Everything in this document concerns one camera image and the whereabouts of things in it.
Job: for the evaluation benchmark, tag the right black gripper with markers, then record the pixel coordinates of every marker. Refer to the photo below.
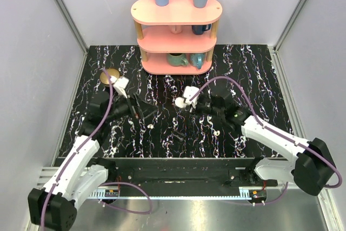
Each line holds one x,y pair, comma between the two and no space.
196,110

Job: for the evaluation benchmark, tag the green ceramic mug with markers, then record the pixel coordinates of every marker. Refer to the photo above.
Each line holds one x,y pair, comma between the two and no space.
177,59

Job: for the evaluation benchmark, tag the gold bowl with dark rim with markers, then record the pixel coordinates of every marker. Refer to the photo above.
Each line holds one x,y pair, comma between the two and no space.
106,77

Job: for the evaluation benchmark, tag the small black clip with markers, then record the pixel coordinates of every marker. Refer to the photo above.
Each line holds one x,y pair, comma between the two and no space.
179,136

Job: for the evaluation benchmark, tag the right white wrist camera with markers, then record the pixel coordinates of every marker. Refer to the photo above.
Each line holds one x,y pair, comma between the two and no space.
190,95

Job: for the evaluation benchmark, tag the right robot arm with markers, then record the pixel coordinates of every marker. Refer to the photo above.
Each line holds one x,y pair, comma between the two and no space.
307,164

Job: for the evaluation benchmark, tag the white earbuds charging case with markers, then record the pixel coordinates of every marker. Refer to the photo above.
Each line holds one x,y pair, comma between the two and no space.
180,102

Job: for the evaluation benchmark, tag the pink mug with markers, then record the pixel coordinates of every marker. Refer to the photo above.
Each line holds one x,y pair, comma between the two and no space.
175,29

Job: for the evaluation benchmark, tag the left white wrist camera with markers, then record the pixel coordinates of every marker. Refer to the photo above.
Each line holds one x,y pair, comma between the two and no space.
120,85

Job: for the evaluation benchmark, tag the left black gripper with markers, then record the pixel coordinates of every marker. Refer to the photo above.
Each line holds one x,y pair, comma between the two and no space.
134,108

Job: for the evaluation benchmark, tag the light blue ceramic mug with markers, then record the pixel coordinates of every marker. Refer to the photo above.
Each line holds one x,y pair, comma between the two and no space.
197,60

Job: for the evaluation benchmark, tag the pink three-tier wooden shelf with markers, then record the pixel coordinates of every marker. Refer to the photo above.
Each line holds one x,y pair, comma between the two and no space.
156,41

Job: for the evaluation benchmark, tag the dark blue mug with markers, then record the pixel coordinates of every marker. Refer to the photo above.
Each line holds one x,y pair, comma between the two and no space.
200,29

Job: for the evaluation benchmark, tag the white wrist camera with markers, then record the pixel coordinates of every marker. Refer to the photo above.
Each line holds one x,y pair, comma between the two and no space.
190,95
120,85

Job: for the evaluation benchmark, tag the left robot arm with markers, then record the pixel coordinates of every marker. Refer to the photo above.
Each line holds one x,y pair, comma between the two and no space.
56,204

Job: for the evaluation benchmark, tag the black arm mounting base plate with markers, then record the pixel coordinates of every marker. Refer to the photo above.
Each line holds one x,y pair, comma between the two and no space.
232,172

